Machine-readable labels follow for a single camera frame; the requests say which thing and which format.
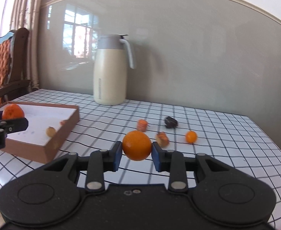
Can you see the dark purple fruit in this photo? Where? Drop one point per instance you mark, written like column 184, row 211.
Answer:
column 170, row 122

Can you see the white black checked tablecloth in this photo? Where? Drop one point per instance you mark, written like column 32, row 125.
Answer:
column 214, row 136

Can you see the orange cylindrical fruit chunk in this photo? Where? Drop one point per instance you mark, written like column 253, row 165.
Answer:
column 142, row 125

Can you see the dark wooden bench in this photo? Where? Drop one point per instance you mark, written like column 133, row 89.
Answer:
column 20, row 60

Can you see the orange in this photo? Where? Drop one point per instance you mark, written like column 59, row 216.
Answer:
column 137, row 146
column 12, row 111

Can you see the beige patterned curtain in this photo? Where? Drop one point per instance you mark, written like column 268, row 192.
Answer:
column 30, row 16

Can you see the shallow brown cardboard box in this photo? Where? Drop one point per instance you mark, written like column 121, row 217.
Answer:
column 42, row 117

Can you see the brown cylindrical fruit chunk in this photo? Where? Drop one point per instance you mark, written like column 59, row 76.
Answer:
column 63, row 122

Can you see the small orange kumquat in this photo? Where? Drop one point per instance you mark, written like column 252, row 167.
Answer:
column 191, row 136

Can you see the brown orange fruit piece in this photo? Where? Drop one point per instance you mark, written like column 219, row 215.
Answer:
column 162, row 139

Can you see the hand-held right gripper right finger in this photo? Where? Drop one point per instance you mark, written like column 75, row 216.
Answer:
column 156, row 157

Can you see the round tan fruit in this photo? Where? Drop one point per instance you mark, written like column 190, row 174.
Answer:
column 50, row 131

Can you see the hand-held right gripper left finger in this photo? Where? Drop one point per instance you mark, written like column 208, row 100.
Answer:
column 118, row 155

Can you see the cream thermos jug grey lid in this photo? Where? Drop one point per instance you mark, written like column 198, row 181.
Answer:
column 109, row 76

